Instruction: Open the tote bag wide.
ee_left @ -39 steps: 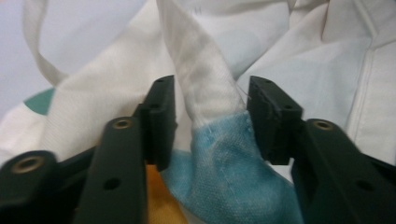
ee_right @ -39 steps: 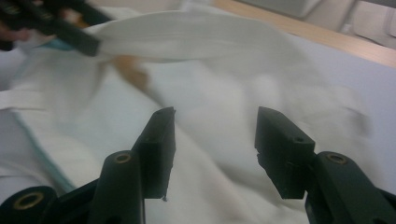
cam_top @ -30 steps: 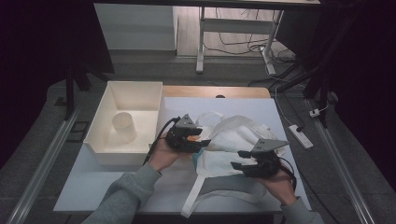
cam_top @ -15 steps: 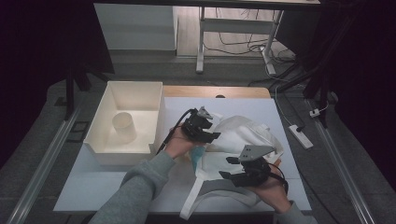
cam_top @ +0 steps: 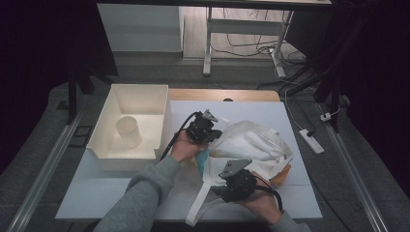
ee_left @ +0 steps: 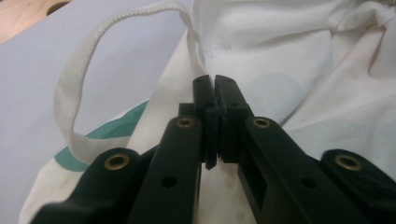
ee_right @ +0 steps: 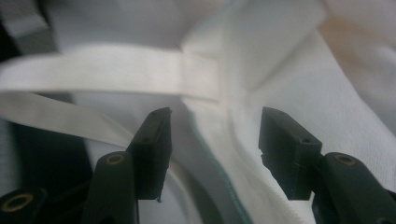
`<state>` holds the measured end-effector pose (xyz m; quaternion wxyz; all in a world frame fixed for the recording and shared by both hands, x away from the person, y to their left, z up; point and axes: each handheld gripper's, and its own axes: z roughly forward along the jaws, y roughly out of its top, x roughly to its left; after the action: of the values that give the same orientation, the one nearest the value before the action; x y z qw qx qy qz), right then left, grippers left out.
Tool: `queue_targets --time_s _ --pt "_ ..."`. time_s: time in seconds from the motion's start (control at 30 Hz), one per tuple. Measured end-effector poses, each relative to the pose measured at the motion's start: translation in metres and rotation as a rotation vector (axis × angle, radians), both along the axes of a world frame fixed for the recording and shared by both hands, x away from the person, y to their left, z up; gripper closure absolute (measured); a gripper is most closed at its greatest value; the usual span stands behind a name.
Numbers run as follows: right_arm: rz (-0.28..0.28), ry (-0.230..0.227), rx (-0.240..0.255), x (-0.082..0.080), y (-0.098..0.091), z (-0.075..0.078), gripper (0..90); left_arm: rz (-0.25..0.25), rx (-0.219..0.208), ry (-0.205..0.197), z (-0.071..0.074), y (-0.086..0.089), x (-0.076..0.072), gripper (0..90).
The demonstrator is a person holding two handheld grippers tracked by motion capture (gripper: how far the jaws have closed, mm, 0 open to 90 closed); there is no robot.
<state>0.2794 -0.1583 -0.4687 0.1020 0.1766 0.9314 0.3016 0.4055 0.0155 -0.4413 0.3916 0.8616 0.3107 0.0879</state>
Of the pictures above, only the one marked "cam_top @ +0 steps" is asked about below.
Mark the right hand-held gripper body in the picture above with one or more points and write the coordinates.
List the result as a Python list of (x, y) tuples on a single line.
[(240, 183)]

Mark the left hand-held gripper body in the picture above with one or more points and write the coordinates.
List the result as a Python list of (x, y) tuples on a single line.
[(201, 129)]

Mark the white tote bag coloured shapes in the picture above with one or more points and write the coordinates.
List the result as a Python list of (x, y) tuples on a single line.
[(251, 141)]

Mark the white storage box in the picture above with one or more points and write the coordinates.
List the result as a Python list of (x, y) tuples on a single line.
[(138, 96)]

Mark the white paper cup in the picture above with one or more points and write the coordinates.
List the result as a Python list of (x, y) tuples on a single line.
[(129, 132)]

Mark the person's left hand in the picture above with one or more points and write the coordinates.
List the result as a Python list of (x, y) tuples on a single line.
[(185, 150)]

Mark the person's right hand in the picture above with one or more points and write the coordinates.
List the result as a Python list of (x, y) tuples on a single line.
[(261, 203)]

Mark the black table grommet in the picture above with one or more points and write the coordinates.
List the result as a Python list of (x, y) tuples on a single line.
[(228, 100)]

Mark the white power strip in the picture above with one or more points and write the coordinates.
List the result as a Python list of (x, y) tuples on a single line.
[(311, 141)]

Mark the small white adapter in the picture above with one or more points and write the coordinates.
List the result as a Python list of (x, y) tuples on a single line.
[(325, 117)]

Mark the white cabinet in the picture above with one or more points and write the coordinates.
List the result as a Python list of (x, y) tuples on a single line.
[(141, 29)]

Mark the black stand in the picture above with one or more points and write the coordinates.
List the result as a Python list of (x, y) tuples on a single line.
[(72, 93), (335, 87)]

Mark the white desk frame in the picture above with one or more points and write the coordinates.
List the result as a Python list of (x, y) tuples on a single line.
[(245, 26)]

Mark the aluminium rail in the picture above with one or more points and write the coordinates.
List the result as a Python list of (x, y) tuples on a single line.
[(351, 170), (45, 174)]

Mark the black floor outlet frame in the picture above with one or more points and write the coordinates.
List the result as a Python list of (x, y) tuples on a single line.
[(74, 137)]

